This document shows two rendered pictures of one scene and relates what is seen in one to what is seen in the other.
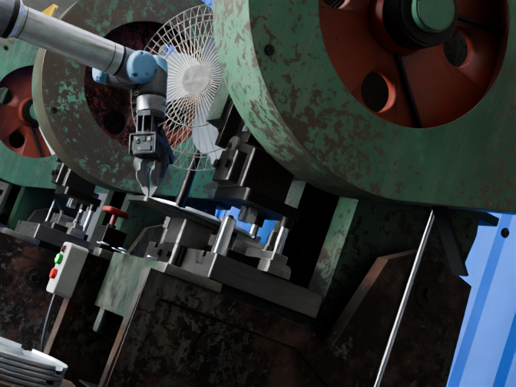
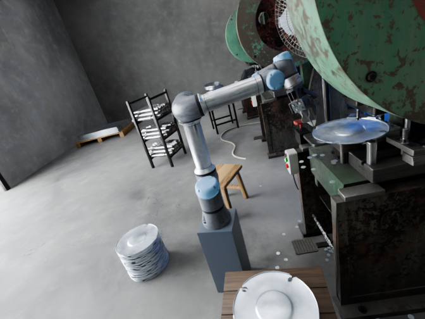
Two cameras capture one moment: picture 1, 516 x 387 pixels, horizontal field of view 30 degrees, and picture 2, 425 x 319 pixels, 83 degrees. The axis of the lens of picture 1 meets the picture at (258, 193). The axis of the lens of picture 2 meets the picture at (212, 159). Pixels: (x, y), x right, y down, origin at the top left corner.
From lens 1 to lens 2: 1.43 m
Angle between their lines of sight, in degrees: 45
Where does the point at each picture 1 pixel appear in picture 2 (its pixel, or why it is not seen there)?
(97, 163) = not seen: hidden behind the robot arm
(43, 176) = not seen: hidden behind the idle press
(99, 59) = (252, 93)
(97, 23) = (251, 8)
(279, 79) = (390, 92)
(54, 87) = (250, 48)
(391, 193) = not seen: outside the picture
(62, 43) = (229, 100)
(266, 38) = (364, 68)
